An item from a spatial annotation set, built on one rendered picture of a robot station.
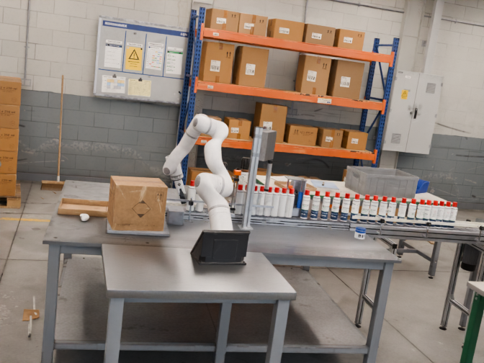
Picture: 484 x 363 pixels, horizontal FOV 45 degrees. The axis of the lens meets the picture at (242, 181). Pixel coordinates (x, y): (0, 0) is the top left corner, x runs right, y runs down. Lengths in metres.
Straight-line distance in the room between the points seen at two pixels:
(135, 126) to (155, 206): 4.83
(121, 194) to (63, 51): 4.90
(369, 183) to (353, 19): 3.86
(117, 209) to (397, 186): 3.22
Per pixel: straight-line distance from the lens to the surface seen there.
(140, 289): 2.70
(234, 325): 3.88
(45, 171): 8.29
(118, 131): 8.20
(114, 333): 2.79
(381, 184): 5.75
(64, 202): 4.01
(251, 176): 3.76
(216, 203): 3.21
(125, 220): 3.43
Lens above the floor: 1.87
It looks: 11 degrees down
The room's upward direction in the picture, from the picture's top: 7 degrees clockwise
